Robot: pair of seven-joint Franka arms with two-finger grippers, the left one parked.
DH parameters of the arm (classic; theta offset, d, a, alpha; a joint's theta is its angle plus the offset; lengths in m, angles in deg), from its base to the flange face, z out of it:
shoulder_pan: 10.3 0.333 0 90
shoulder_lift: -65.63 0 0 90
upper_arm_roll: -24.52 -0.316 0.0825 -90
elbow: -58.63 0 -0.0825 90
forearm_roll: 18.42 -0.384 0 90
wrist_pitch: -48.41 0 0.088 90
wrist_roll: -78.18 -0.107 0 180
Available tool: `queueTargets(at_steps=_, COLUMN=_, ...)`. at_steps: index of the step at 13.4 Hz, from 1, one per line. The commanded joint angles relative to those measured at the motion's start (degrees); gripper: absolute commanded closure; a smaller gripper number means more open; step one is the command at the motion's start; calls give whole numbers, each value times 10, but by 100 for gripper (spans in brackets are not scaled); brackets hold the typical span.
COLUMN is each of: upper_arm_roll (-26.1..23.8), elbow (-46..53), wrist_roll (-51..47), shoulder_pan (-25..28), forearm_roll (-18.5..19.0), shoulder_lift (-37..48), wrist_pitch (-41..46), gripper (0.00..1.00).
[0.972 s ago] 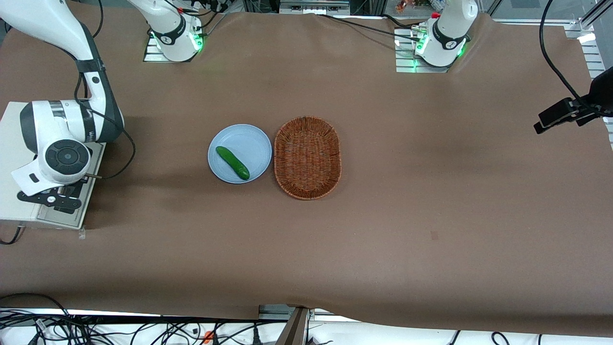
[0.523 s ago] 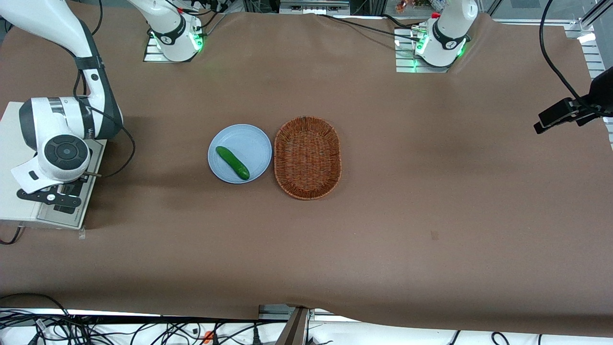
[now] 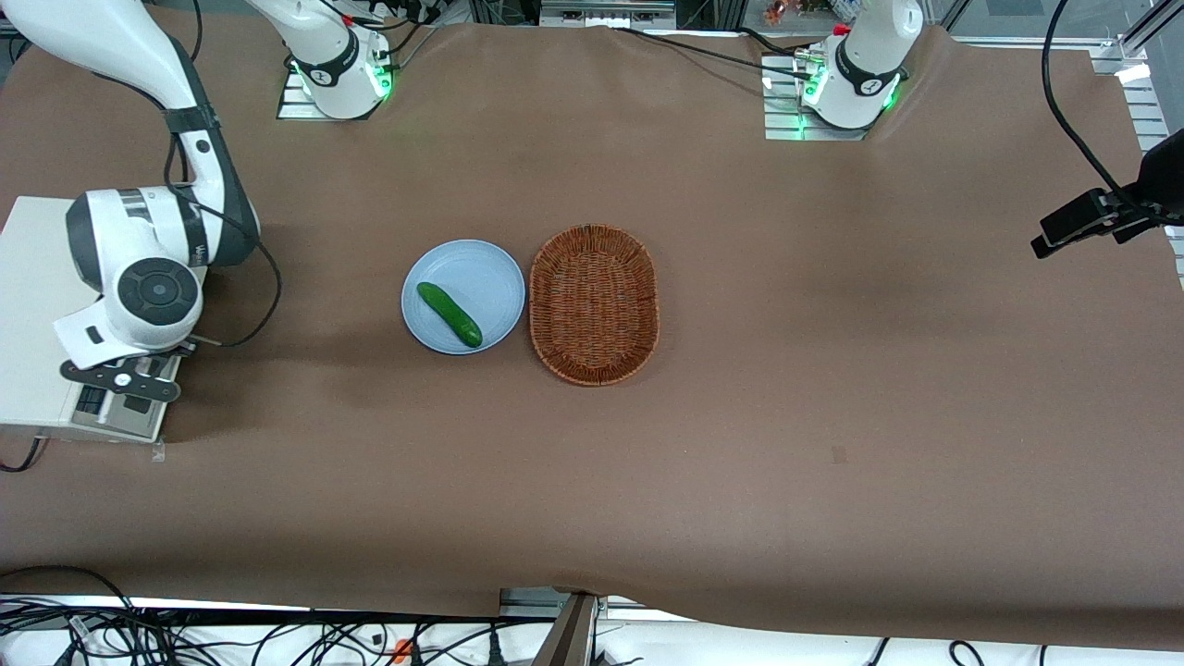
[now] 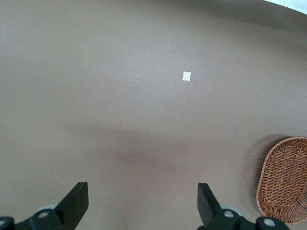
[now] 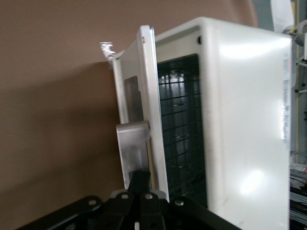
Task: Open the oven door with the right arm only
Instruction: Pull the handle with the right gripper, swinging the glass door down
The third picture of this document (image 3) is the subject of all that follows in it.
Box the green cucumber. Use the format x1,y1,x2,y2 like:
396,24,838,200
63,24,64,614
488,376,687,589
416,281,485,350

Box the light blue plate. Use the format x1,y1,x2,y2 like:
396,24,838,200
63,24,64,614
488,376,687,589
401,239,526,356

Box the white toaster oven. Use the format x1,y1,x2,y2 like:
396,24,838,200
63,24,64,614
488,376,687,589
0,196,186,443

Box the tangled black floor cables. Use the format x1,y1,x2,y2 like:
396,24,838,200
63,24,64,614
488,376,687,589
0,564,519,666

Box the brown wicker basket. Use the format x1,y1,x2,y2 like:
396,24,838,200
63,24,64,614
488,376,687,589
528,223,660,388

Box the black oven power cable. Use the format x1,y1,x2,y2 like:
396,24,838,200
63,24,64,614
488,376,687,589
0,436,47,475

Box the grey metal frame bracket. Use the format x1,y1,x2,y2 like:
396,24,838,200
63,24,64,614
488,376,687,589
539,0,678,30

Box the black cable across cloth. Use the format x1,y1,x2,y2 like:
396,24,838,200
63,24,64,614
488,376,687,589
610,26,815,77
737,26,820,58

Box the brown table cloth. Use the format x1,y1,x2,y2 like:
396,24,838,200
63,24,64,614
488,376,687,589
0,18,1184,650

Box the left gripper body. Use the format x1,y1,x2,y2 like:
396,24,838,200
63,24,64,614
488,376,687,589
1139,129,1184,224

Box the oven door with window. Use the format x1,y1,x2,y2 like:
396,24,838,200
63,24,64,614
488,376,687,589
72,356,183,441

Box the black left wrist camera cable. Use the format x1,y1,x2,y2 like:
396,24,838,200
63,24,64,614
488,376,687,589
1042,0,1128,201

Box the aluminium profile post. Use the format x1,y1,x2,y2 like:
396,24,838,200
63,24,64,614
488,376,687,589
499,586,613,666

